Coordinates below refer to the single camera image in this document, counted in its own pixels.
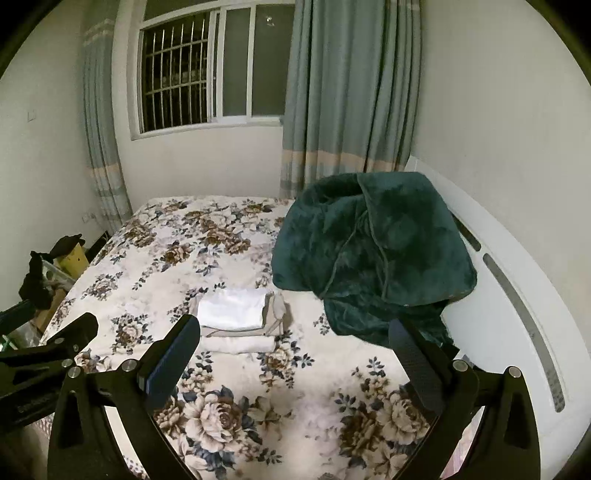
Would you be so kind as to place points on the black hanging clothing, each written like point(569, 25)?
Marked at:
point(37, 281)

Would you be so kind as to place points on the white wall socket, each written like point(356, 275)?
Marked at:
point(87, 217)

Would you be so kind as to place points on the narrow blue-grey curtain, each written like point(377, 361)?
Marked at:
point(104, 138)

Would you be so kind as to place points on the wide blue-grey curtain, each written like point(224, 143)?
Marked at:
point(346, 92)

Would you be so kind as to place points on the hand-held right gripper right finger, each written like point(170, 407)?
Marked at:
point(415, 369)

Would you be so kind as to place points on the brown cardboard box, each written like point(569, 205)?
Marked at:
point(48, 311)

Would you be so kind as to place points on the small black cloth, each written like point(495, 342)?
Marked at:
point(67, 242)

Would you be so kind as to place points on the dark green plush blanket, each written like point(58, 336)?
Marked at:
point(369, 240)

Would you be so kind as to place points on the floral bed sheet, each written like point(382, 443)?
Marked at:
point(277, 406)

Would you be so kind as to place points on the yellow box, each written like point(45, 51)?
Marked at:
point(75, 263)

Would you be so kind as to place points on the barred window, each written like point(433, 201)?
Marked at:
point(240, 60)

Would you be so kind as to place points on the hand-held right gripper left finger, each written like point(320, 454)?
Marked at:
point(170, 367)

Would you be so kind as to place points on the beige folded garment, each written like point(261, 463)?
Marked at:
point(279, 316)

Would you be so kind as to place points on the white bed headboard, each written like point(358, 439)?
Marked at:
point(489, 332)

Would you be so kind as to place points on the white t-shirt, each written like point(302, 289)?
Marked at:
point(231, 309)

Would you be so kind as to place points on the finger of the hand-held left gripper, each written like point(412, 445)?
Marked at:
point(76, 332)
point(14, 311)

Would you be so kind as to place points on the white wall switch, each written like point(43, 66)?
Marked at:
point(31, 114)

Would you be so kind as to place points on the clear plastic storage bin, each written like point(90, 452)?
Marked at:
point(51, 273)

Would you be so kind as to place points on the white folded cloth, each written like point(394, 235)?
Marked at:
point(240, 345)

